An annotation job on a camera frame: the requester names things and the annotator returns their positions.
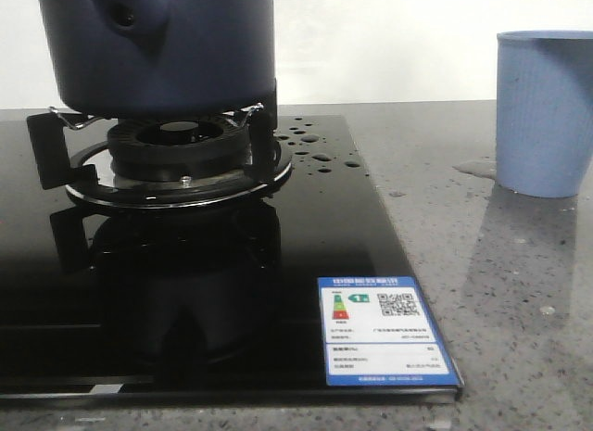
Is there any dark blue pot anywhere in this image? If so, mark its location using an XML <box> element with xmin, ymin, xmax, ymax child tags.
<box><xmin>38</xmin><ymin>0</ymin><xmax>275</xmax><ymax>118</ymax></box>

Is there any black burner with pot support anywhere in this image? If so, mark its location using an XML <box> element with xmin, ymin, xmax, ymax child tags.
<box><xmin>26</xmin><ymin>104</ymin><xmax>292</xmax><ymax>210</ymax></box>

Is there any light blue ribbed cup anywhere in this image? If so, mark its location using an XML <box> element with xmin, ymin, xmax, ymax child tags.
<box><xmin>496</xmin><ymin>30</ymin><xmax>592</xmax><ymax>198</ymax></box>

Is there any blue white energy label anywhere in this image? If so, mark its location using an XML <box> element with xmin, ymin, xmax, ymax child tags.
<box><xmin>318</xmin><ymin>276</ymin><xmax>461</xmax><ymax>387</ymax></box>

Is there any black glass gas stove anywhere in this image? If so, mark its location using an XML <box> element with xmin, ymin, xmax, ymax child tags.
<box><xmin>1</xmin><ymin>116</ymin><xmax>463</xmax><ymax>404</ymax></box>

